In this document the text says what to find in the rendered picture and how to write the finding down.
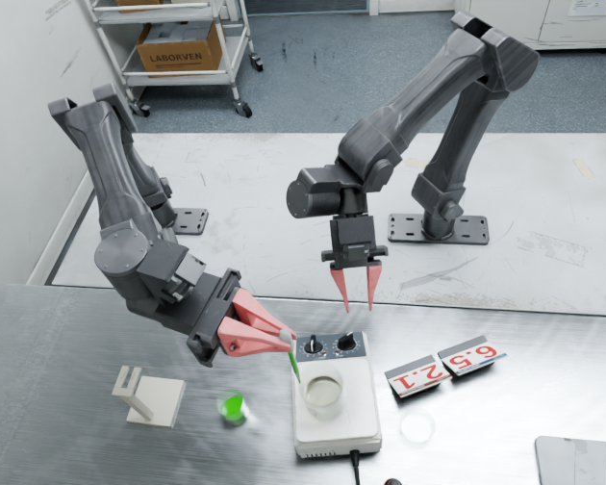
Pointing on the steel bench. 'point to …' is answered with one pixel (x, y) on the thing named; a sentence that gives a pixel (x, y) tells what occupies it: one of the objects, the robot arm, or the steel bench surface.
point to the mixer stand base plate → (580, 461)
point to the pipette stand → (149, 397)
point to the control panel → (330, 347)
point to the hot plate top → (359, 388)
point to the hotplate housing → (342, 440)
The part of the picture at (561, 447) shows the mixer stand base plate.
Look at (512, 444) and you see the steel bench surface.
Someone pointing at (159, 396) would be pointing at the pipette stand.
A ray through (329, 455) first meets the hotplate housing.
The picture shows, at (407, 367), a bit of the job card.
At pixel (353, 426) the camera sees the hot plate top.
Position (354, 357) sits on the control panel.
